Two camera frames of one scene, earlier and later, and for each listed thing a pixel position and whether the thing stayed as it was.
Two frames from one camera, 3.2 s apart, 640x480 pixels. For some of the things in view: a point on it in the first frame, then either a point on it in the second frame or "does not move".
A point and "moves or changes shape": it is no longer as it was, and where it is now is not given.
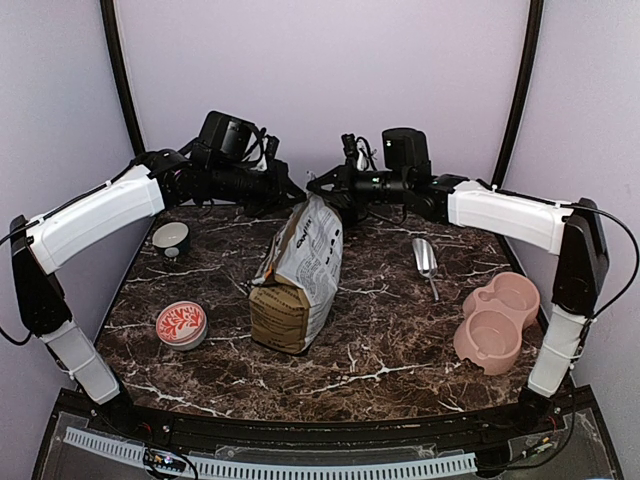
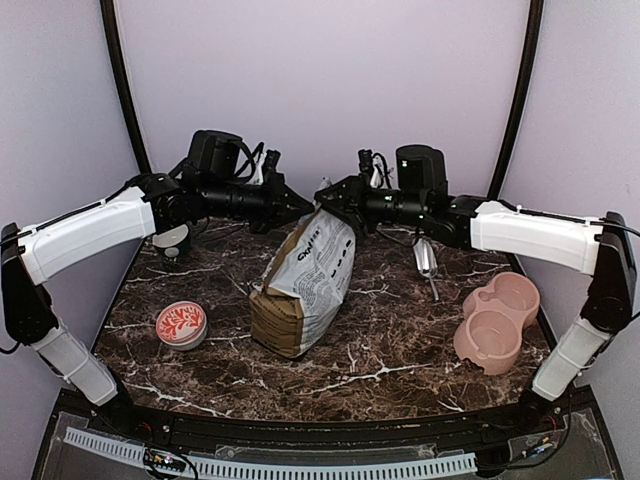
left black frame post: x=113 y=38 does not move
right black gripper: x=342 y=194 -> x=351 y=203
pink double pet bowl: x=496 y=314 does not move
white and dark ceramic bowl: x=171 y=237 does not move
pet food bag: x=297 y=276 moves or changes shape
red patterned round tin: x=181 y=325 does not move
